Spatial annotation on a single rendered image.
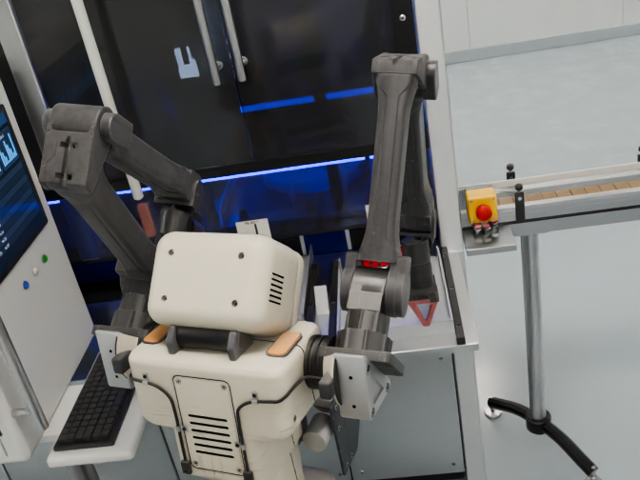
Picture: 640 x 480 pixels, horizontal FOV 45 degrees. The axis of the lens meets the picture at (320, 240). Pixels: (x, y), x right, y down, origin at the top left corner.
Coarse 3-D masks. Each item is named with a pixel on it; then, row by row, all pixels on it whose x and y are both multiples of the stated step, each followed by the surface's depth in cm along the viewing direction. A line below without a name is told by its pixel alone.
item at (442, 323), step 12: (432, 264) 197; (444, 276) 185; (444, 288) 185; (444, 300) 182; (408, 312) 180; (444, 312) 177; (396, 324) 177; (408, 324) 170; (420, 324) 170; (432, 324) 169; (444, 324) 169; (396, 336) 171; (408, 336) 171; (420, 336) 171
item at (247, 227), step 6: (240, 222) 199; (246, 222) 199; (252, 222) 199; (258, 222) 199; (264, 222) 199; (240, 228) 200; (246, 228) 200; (252, 228) 200; (258, 228) 200; (264, 228) 200; (264, 234) 201; (270, 234) 201
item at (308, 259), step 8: (304, 256) 212; (312, 256) 210; (304, 264) 208; (304, 272) 204; (304, 280) 201; (304, 288) 197; (304, 296) 188; (304, 304) 185; (304, 312) 183; (304, 320) 182
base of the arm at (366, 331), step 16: (352, 320) 118; (368, 320) 117; (384, 320) 119; (336, 336) 120; (352, 336) 116; (368, 336) 116; (384, 336) 117; (320, 352) 117; (352, 352) 115; (368, 352) 114; (384, 352) 113; (384, 368) 116; (400, 368) 117
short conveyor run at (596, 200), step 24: (600, 168) 209; (624, 168) 208; (504, 192) 206; (528, 192) 206; (552, 192) 209; (576, 192) 207; (600, 192) 204; (624, 192) 202; (504, 216) 207; (528, 216) 207; (552, 216) 206; (576, 216) 206; (600, 216) 206; (624, 216) 205
